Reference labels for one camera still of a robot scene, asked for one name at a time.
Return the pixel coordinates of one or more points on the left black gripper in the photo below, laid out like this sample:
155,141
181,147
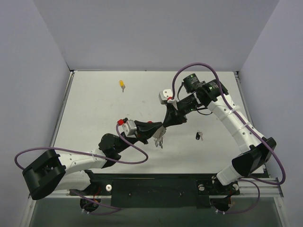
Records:
141,129

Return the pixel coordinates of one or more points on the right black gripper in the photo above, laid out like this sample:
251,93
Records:
175,112

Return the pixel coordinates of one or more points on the dark blue tagged key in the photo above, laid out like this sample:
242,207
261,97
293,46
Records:
199,136

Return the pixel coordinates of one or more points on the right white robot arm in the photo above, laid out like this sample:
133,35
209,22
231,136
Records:
255,148

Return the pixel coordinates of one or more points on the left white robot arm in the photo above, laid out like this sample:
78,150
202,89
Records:
45,174

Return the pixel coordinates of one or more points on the yellow tagged key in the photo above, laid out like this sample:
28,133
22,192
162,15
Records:
122,85

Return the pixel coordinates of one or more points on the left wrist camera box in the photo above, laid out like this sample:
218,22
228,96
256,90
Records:
129,127

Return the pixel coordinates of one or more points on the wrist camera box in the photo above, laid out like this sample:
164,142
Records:
129,127
165,98

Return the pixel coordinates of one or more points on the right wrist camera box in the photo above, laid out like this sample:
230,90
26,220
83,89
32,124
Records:
165,98

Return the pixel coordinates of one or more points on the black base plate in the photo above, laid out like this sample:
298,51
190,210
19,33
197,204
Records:
159,190

